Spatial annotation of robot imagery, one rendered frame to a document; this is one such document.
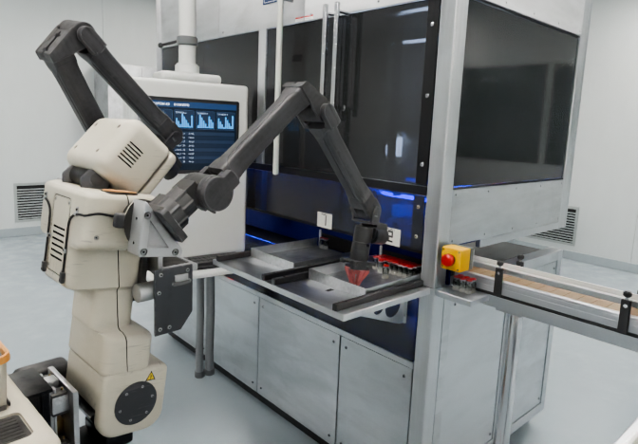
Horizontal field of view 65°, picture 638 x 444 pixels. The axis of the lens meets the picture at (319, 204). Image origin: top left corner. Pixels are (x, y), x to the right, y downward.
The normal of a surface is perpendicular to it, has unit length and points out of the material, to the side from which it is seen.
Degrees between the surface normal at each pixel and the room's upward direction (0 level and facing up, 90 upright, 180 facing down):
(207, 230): 90
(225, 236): 90
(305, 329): 90
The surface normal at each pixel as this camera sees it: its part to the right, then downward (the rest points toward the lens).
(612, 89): -0.74, 0.07
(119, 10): 0.67, 0.15
